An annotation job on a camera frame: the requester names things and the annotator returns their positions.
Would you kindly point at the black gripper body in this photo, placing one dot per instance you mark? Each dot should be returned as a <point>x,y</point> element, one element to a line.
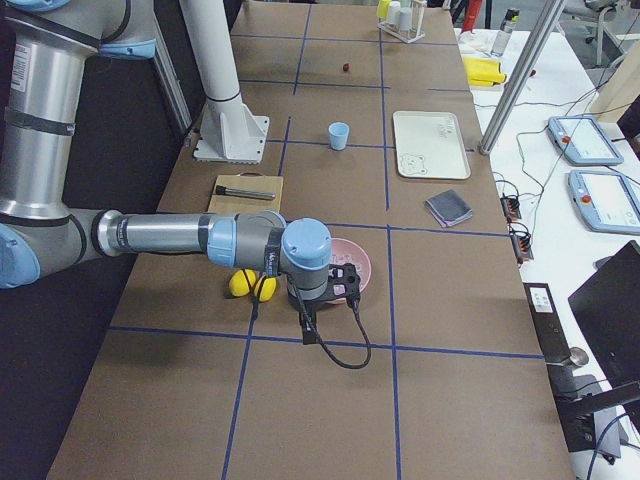
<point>303,306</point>

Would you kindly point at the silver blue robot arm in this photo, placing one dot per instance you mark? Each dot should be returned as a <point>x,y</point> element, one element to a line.
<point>40,235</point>

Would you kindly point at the pink bowl of ice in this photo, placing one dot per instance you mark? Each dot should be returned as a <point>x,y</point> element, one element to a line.
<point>347,251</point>

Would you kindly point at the light blue plastic cup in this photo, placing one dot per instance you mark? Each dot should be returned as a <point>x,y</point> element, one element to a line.
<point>338,135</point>

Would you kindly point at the grey upside-down cup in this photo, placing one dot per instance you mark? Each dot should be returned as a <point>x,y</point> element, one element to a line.
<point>404,19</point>

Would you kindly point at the white upside-down cup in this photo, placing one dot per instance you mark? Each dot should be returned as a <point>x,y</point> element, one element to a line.
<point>393,12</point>

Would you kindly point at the yellow upside-down cup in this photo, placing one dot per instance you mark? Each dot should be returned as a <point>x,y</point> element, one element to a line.
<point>382,9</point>

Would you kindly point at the folded grey cloth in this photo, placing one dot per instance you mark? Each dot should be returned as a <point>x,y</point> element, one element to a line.
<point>449,208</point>

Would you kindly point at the wooden cutting board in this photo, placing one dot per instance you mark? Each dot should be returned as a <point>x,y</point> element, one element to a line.
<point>223,204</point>

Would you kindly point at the black steel muddler rod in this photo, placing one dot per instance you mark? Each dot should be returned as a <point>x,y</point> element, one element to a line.
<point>243,193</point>

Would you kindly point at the white bear serving tray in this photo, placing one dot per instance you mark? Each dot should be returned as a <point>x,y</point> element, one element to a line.
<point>429,145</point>

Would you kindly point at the orange connector board near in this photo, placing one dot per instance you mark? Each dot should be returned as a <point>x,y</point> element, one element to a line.
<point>521,243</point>

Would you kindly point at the orange connector board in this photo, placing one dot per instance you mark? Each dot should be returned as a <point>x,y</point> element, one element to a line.
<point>521,243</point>
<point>511,207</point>

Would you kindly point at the orange connector board far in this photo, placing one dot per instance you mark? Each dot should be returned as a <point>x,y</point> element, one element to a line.
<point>511,207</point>

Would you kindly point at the yellow cloth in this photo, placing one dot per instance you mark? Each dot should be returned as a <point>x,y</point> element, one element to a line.
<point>483,72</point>

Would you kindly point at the black laptop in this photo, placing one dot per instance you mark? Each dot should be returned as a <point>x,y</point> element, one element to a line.
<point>606,308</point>

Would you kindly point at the blue teach pendant near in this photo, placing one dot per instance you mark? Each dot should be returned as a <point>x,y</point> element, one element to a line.
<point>605,201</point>

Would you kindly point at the blue teach pendant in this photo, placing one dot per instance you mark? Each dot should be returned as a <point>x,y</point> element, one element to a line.
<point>605,201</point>
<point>583,142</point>

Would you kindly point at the blue teach pendant far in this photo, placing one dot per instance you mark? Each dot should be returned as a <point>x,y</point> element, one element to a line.
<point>583,142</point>

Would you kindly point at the white crumpled tissue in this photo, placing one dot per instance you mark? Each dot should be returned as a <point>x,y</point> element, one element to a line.
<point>476,42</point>

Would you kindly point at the clear water bottle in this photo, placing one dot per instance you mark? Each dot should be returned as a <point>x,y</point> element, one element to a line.
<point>504,32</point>

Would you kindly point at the white wire cup rack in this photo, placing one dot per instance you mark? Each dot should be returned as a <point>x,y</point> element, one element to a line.
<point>416,32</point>

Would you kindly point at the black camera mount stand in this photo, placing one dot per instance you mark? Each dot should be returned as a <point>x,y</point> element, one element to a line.
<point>587,413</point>

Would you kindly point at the aluminium frame post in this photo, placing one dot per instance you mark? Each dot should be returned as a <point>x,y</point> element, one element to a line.
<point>533,47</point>

